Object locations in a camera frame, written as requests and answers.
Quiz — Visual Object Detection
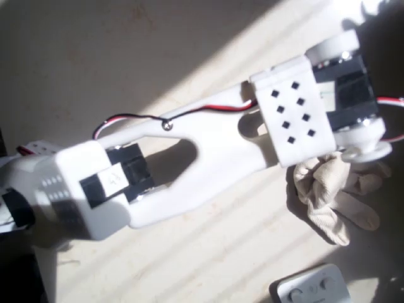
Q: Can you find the white device with round buttons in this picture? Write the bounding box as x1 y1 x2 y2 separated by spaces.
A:
270 263 351 303

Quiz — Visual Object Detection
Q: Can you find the red white black gripper cable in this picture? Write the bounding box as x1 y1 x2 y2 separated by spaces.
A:
377 96 404 143

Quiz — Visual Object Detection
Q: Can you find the red white black forearm cable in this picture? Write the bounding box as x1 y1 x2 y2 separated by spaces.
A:
92 100 258 140

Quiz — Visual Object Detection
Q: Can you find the white knitted work glove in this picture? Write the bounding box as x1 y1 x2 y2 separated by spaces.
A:
287 151 392 247

